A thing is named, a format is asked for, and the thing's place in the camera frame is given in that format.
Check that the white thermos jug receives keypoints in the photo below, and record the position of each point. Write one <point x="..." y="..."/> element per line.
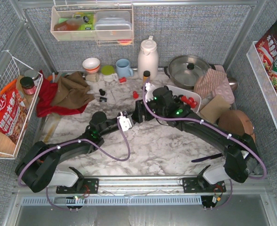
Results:
<point x="148" y="58"/>

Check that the blue mug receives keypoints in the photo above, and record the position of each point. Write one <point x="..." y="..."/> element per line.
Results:
<point x="123" y="68"/>

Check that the white wire basket left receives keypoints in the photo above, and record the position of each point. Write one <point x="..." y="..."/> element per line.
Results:
<point x="9" y="71"/>

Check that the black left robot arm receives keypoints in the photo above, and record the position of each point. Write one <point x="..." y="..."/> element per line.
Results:
<point x="38" y="169"/>

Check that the green lidded white cup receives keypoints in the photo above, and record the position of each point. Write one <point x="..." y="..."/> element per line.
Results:
<point x="108" y="73"/>

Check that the black capsule top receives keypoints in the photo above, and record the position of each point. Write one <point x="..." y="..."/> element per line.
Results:
<point x="102" y="99"/>
<point x="102" y="92"/>

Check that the purple spatula handle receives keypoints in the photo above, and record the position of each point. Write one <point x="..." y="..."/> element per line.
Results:
<point x="211" y="157"/>

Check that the pink silicone mould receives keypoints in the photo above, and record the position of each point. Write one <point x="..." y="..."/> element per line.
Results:
<point x="224" y="90"/>

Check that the small beige pepper jar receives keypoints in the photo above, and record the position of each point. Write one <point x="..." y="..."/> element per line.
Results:
<point x="92" y="77"/>

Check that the orange spice bottle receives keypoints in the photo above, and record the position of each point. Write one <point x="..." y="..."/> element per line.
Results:
<point x="146" y="75"/>

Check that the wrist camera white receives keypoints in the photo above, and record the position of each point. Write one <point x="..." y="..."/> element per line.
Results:
<point x="125" y="122"/>
<point x="149" y="92"/>

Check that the red capsule pair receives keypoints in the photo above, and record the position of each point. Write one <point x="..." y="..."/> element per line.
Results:
<point x="193" y="104"/>

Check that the white striped bowl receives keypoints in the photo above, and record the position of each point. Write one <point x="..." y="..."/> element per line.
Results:
<point x="91" y="65"/>

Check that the dark lidded sauce jar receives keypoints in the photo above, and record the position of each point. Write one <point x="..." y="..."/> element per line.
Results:
<point x="28" y="85"/>

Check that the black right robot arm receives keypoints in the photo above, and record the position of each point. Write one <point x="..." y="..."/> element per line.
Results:
<point x="239" y="151"/>

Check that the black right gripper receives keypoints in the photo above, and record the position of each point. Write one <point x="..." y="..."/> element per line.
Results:
<point x="157" y="93"/>

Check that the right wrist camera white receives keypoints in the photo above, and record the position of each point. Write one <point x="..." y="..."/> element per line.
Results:
<point x="149" y="92"/>

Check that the round wooden board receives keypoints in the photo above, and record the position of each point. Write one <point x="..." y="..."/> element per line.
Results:
<point x="237" y="122"/>

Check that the brown cloth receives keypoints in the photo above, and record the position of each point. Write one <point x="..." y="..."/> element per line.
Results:
<point x="72" y="92"/>

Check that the green drink bottle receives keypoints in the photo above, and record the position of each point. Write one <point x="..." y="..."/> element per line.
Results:
<point x="87" y="19"/>

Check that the pink striped towel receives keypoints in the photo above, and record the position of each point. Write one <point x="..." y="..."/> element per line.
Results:
<point x="207" y="83"/>

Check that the red snack bag left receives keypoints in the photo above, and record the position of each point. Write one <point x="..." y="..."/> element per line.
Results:
<point x="12" y="113"/>

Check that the white wire basket right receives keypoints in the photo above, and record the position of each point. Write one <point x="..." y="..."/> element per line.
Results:
<point x="263" y="80"/>

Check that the red cloth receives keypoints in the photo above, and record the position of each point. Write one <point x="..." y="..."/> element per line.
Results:
<point x="47" y="93"/>

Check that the silver lidded jar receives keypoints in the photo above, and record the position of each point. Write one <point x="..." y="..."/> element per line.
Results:
<point x="34" y="75"/>

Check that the steel ladle bowl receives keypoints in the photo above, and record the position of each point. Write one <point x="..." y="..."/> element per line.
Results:
<point x="233" y="83"/>

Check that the steel pot with glass lid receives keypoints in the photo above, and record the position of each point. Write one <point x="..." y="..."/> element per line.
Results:
<point x="184" y="71"/>

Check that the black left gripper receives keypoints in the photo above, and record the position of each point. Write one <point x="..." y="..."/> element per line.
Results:
<point x="99" y="124"/>

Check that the white wire basket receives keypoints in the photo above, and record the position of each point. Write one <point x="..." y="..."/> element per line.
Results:
<point x="263" y="80"/>
<point x="9" y="71"/>

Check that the clear wall shelf bin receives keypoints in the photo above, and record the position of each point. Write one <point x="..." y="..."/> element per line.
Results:
<point x="64" y="26"/>

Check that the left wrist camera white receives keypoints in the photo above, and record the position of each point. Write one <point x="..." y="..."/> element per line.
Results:
<point x="125" y="122"/>

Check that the clear plastic food container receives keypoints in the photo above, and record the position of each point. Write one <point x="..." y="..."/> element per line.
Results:
<point x="113" y="25"/>

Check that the tan cardboard sheet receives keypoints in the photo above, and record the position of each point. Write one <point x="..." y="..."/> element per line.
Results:
<point x="214" y="109"/>

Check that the white plastic storage basket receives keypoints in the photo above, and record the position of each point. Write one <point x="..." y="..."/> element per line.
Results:
<point x="179" y="91"/>

